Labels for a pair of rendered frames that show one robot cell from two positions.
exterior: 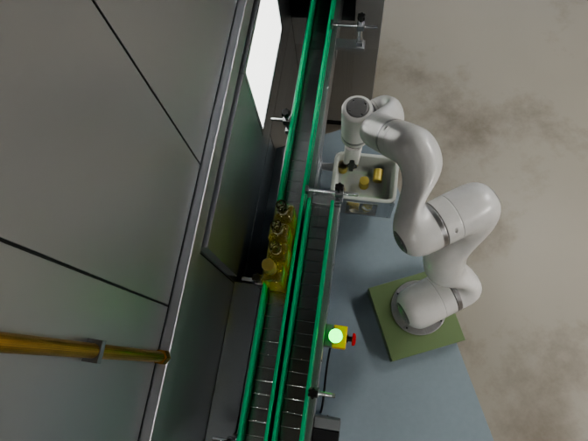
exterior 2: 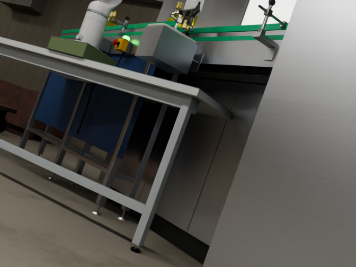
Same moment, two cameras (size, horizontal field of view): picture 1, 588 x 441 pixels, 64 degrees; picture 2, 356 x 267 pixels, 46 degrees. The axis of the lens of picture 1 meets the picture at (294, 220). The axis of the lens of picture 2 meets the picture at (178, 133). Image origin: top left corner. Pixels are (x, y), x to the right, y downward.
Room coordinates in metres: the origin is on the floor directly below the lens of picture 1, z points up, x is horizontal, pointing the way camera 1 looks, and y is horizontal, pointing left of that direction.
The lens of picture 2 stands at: (1.80, -1.96, 0.46)
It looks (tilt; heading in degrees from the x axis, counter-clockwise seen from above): 3 degrees up; 120
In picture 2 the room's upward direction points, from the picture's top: 20 degrees clockwise
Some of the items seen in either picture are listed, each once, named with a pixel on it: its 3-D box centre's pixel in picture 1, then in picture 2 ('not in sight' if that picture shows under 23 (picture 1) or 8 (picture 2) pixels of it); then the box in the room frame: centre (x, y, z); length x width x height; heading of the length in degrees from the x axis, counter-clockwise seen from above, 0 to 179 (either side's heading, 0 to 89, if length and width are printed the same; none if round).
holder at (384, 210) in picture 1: (355, 185); (170, 52); (0.60, -0.25, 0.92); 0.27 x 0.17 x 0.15; 67
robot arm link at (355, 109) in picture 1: (357, 119); not in sight; (0.63, -0.25, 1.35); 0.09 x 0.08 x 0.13; 100
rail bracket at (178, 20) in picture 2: (332, 192); (181, 23); (0.53, -0.14, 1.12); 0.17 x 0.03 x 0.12; 67
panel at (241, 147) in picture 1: (248, 114); (243, 10); (0.76, 0.04, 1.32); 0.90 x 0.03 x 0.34; 157
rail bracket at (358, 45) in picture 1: (353, 37); (267, 28); (1.11, -0.39, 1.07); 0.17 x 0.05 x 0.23; 67
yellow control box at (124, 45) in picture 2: (336, 337); (123, 46); (0.11, -0.03, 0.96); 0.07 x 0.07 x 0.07; 67
